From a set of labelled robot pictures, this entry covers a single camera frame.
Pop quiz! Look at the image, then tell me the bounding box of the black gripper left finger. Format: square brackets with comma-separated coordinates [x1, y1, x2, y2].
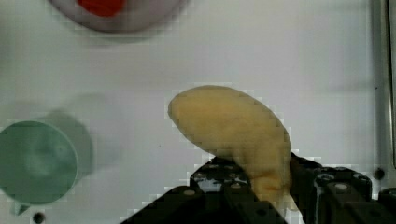
[121, 158, 287, 224]

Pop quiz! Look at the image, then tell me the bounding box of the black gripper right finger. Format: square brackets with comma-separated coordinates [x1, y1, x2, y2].
[290, 155, 396, 224]

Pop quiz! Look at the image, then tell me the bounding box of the peeled yellow banana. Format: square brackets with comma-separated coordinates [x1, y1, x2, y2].
[168, 86, 297, 214]

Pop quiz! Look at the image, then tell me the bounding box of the green mug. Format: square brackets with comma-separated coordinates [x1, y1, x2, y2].
[0, 111, 92, 216]

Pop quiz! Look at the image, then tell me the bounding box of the black toaster oven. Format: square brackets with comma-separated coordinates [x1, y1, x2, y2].
[370, 0, 395, 186]

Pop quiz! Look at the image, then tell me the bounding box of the grey round plate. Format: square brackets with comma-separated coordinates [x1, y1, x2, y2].
[48, 0, 188, 34]

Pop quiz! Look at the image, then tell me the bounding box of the red ketchup bottle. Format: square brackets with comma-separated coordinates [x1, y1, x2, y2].
[77, 0, 126, 17]

